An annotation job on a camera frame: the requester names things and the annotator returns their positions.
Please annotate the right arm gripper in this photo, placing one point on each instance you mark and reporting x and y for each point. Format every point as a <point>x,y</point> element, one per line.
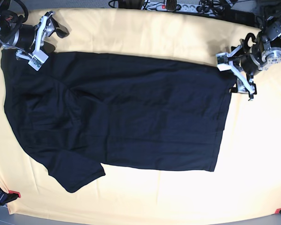
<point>29,37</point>

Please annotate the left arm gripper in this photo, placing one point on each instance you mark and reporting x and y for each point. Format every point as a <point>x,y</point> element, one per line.
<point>248,63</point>

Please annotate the dark navy T-shirt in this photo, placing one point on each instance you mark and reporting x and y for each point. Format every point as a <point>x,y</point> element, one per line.
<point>82,110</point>

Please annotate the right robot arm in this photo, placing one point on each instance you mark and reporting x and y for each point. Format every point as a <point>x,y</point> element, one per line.
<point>11,22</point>

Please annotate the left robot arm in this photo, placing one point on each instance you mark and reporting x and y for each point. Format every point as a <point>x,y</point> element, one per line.
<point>270,38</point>

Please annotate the white power strip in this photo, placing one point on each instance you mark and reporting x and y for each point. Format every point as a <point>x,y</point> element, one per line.
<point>205,7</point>

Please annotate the yellow table cloth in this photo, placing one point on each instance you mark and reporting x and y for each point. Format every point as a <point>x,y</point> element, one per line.
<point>246,182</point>

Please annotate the red black clamp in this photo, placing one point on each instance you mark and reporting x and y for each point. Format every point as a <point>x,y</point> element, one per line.
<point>8,197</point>

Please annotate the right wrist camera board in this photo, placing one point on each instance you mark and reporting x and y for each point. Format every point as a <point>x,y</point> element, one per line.
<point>38,59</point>

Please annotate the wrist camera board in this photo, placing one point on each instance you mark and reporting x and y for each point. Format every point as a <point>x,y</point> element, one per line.
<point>223,61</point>
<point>38,59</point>

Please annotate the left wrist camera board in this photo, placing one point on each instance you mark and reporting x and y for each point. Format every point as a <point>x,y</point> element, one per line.
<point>223,61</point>

